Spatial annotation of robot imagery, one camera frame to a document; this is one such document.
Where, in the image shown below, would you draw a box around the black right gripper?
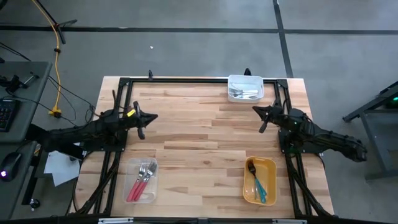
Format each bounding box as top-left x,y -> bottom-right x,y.
252,105 -> 307,134

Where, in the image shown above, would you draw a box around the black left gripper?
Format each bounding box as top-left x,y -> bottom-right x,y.
105,101 -> 159,140

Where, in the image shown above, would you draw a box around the white plastic bin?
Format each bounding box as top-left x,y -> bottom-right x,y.
227,74 -> 265,103

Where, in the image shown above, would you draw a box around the clear plastic bin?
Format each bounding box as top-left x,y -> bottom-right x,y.
123,157 -> 159,204

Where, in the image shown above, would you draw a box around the orange plastic bin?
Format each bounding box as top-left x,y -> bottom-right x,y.
243,156 -> 277,207

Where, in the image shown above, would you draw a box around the white paper sheets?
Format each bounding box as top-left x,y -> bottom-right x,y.
43,149 -> 81,187

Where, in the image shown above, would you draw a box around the grey side table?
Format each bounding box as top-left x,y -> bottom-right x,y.
341,80 -> 398,181

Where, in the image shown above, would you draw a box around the black tripod stand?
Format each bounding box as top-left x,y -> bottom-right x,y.
30,0 -> 78,44

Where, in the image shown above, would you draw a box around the grey desk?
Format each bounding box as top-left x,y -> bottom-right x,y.
0,61 -> 52,218

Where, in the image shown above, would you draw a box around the black desk clamp device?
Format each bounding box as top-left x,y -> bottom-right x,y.
0,73 -> 40,93

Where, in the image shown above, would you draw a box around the black keyboard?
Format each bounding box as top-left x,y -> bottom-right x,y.
0,98 -> 18,133

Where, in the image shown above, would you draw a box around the black computer mouse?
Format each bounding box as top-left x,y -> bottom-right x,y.
0,152 -> 22,182

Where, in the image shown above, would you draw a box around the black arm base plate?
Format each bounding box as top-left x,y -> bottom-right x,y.
278,129 -> 324,156
77,129 -> 129,152

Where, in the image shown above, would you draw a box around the black aluminium table frame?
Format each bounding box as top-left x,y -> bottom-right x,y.
73,77 -> 335,218

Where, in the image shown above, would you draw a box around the yellow cable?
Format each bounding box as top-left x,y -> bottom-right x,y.
30,0 -> 62,118

